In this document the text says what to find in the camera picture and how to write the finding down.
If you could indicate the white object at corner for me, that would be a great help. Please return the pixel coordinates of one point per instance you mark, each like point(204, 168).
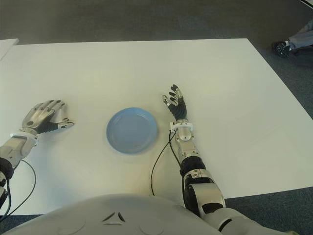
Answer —
point(308, 1)

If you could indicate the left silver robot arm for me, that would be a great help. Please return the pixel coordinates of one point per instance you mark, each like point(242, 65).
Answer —
point(14, 147)

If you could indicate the grey robot torso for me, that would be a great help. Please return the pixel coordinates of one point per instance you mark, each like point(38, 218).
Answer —
point(117, 208)

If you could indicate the blue round plate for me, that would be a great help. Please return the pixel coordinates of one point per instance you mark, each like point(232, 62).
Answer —
point(132, 129)

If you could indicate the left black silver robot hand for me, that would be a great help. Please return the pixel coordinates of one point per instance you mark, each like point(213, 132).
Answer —
point(39, 117)

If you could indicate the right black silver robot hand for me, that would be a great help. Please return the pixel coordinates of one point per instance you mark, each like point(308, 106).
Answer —
point(179, 111)

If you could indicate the black perforated shoe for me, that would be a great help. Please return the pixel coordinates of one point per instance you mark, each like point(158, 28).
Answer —
point(281, 48)

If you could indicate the white side table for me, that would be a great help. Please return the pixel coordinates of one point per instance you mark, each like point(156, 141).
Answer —
point(6, 47)

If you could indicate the grey trouser leg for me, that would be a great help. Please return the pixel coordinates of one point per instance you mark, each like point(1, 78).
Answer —
point(302, 40)

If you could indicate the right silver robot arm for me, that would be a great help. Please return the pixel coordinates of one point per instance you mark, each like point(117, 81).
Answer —
point(188, 147)

